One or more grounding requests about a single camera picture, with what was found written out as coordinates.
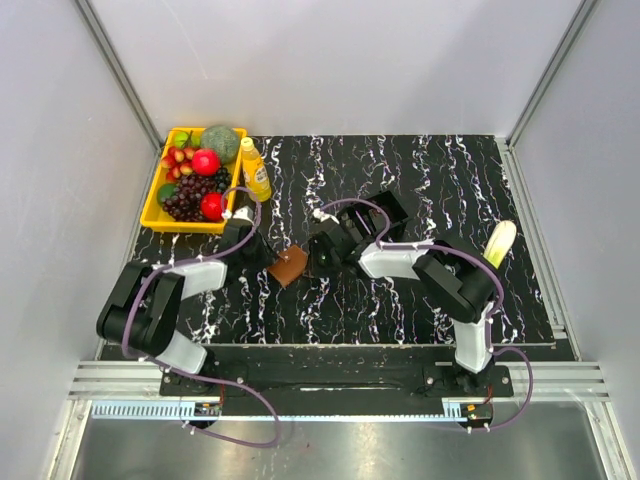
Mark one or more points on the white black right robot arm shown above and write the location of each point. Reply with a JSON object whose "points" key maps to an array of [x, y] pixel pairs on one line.
{"points": [[460, 281]]}

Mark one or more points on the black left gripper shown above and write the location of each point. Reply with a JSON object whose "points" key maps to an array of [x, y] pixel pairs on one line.
{"points": [[268, 256]]}

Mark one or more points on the red pomegranate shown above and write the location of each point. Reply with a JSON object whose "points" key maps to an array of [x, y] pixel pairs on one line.
{"points": [[205, 162], [212, 207]]}

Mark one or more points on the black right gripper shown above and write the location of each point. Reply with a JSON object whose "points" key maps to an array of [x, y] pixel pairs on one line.
{"points": [[313, 250]]}

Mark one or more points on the green melon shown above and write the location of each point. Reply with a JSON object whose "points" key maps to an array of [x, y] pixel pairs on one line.
{"points": [[223, 140]]}

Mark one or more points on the red pomegranate lower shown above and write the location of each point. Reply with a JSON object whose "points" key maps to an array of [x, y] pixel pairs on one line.
{"points": [[212, 207]]}

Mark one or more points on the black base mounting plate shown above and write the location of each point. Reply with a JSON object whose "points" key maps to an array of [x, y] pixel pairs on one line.
{"points": [[342, 381]]}

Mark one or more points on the green lime fruit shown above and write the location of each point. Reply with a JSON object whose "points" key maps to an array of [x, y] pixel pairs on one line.
{"points": [[165, 192]]}

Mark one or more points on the brown leather card holder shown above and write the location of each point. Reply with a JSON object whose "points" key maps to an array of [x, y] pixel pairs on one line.
{"points": [[289, 266]]}

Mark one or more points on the yellow plastic fruit tray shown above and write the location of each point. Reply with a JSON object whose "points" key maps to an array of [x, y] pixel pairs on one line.
{"points": [[154, 218]]}

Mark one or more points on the small red fruit cluster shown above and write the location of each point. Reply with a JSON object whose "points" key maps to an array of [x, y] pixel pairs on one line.
{"points": [[176, 163]]}

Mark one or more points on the red pomegranate upper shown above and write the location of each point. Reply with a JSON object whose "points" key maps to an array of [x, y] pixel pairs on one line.
{"points": [[205, 162]]}

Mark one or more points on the yellow juice bottle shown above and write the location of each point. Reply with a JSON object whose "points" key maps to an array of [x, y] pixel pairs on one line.
{"points": [[254, 170]]}

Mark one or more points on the black plastic card box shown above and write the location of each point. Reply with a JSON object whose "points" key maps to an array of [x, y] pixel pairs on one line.
{"points": [[368, 221]]}

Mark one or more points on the black grape bunch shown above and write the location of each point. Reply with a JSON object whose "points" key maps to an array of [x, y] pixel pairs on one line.
{"points": [[221, 180]]}

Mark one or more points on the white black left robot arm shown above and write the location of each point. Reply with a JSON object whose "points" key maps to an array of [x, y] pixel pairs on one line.
{"points": [[141, 312]]}

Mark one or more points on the dark purple grape bunch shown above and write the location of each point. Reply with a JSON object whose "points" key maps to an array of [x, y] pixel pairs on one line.
{"points": [[184, 205]]}

